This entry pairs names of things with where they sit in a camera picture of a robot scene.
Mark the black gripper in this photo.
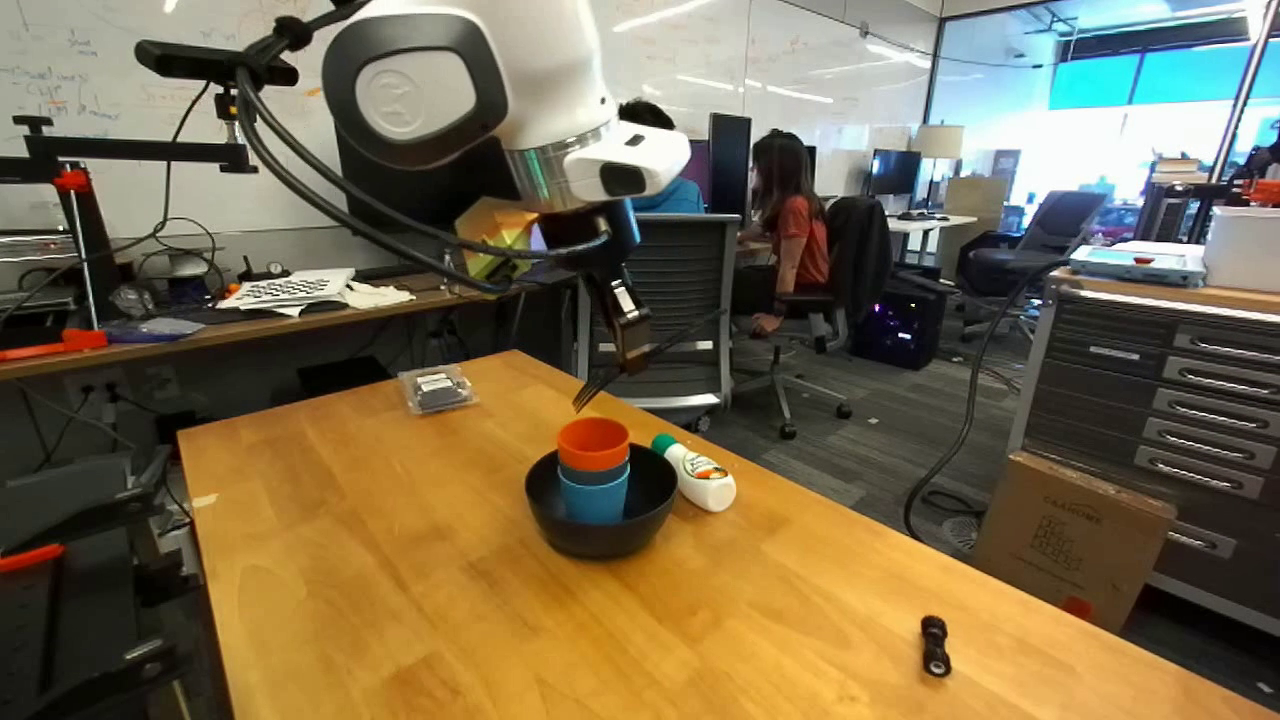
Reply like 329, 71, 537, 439
538, 200, 652, 353

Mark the orange plastic cup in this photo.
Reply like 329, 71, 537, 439
556, 417, 633, 478

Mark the light blue plastic cup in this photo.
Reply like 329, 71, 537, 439
556, 469, 633, 526

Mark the black plastic spoon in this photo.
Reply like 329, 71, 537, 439
571, 326, 695, 413

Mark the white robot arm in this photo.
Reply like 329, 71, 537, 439
318, 0, 692, 370

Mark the black bowl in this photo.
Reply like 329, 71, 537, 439
522, 448, 674, 560

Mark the grey mesh office chair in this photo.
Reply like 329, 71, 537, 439
575, 212, 739, 413

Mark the white bottle green cap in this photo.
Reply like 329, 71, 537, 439
652, 432, 735, 511

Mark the green yellow connector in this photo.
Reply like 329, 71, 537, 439
454, 198, 537, 284

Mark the person in red shirt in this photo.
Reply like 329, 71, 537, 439
735, 130, 832, 338

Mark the black office chair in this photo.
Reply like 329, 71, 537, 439
956, 193, 1105, 295

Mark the small black clip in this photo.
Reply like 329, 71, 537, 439
918, 616, 950, 680

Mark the cardboard box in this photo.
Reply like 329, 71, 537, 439
972, 453, 1175, 634

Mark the grey drawer cabinet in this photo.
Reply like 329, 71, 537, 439
1011, 274, 1280, 638

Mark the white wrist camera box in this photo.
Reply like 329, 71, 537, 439
564, 119, 692, 206

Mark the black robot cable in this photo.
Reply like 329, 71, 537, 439
230, 0, 615, 295

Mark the black camera on stand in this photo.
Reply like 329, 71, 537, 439
130, 39, 299, 88

